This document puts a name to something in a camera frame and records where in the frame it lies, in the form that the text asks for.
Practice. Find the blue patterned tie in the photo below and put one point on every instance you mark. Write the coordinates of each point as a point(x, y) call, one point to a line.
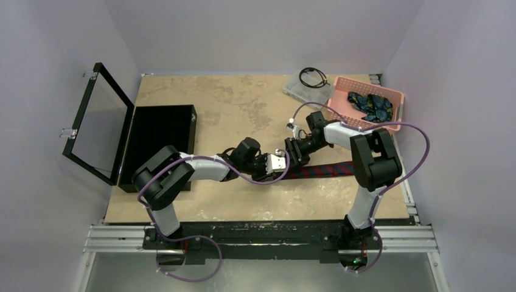
point(377, 109)

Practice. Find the black framed glass box lid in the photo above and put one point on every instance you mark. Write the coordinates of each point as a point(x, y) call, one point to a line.
point(98, 135)

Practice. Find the aluminium frame rail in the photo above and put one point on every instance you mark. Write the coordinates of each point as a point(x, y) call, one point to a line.
point(397, 236)

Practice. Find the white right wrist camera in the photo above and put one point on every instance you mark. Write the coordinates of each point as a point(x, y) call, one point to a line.
point(294, 128)

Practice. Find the red navy striped tie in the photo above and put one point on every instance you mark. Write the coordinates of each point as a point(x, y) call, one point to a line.
point(339, 169)

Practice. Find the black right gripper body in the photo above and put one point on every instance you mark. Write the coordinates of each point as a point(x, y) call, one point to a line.
point(292, 151)

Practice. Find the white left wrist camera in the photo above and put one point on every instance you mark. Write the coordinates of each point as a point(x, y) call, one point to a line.
point(276, 162)

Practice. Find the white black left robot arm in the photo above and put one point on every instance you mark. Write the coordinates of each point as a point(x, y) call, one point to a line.
point(160, 180)

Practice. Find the black mounting base plate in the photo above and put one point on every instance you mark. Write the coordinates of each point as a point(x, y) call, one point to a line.
point(318, 240)

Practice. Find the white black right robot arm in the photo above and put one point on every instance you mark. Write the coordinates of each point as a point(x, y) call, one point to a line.
point(375, 165)

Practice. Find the pink plastic basket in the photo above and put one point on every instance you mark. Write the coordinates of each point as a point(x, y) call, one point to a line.
point(342, 109)

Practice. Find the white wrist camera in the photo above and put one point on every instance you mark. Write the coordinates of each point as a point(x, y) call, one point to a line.
point(294, 128)
point(276, 162)

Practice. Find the black tie display box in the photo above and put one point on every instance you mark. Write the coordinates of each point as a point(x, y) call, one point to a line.
point(153, 128)

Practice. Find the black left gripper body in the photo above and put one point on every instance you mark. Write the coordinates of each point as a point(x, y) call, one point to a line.
point(258, 170)

